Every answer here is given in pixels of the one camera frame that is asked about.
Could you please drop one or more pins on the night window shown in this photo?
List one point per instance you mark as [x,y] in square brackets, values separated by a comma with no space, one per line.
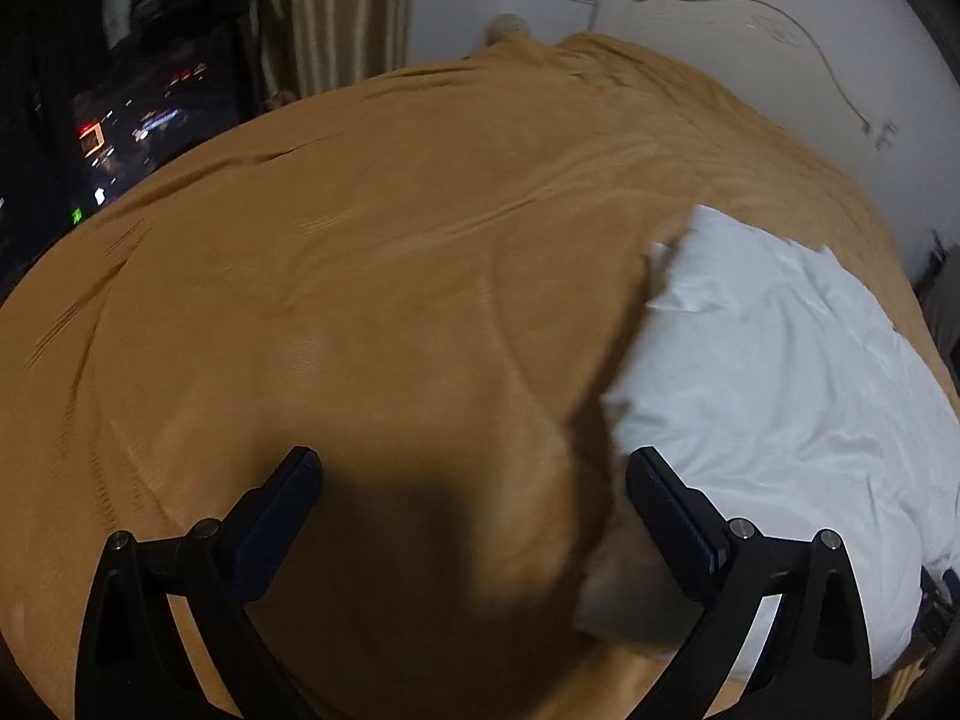
[142,127]

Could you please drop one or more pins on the beige curtain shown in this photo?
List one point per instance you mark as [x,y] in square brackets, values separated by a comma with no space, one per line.
[352,7]

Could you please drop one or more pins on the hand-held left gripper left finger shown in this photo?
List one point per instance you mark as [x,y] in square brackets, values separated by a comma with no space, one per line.
[276,521]

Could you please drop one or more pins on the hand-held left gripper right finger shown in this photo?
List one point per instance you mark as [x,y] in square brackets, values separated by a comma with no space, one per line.
[675,521]

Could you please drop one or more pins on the white puffer jacket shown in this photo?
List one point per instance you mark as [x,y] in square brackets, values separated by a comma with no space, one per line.
[765,427]

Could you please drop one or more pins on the orange quilted blanket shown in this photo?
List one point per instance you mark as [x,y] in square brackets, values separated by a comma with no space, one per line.
[337,300]

